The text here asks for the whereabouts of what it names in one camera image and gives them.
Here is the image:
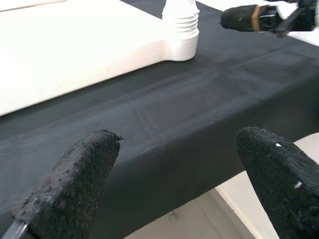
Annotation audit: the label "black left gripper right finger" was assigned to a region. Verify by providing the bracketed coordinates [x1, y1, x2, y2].
[235, 126, 319, 239]

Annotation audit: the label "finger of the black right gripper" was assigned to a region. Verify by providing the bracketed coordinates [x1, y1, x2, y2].
[220, 4, 277, 33]

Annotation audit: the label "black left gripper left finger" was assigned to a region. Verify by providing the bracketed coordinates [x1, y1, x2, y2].
[11, 128, 125, 239]

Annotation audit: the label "white plastic table leg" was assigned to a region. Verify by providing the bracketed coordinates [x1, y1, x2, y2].
[161, 0, 201, 40]

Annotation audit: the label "yellow rubber band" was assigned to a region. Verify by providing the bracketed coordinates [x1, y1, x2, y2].
[251, 5, 262, 32]

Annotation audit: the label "black tablecloth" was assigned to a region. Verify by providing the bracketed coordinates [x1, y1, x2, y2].
[0, 0, 319, 239]

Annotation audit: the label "white plastic table top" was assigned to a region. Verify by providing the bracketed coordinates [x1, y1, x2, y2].
[0, 0, 200, 117]

